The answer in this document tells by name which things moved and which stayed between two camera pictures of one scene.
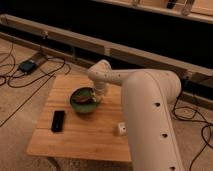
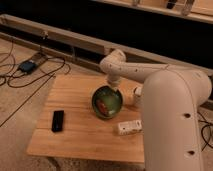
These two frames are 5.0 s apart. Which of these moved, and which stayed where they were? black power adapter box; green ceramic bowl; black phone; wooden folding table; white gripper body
Moved: green ceramic bowl; white gripper body
Stayed: black power adapter box; wooden folding table; black phone
